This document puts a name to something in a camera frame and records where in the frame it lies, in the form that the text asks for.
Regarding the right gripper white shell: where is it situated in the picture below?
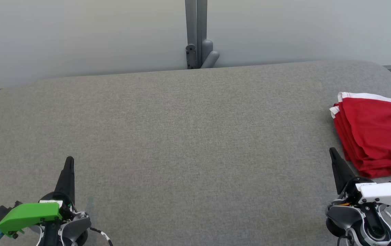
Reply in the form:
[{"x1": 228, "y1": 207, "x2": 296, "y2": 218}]
[{"x1": 329, "y1": 147, "x2": 391, "y2": 209}]

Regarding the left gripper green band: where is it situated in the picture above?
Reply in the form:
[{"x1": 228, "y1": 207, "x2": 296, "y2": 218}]
[{"x1": 0, "y1": 156, "x2": 76, "y2": 238}]

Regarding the red shorts white trim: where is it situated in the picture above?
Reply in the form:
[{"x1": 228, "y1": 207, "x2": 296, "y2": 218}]
[{"x1": 329, "y1": 91, "x2": 391, "y2": 178}]

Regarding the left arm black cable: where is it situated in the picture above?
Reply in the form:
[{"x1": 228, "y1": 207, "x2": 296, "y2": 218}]
[{"x1": 89, "y1": 226, "x2": 114, "y2": 246}]

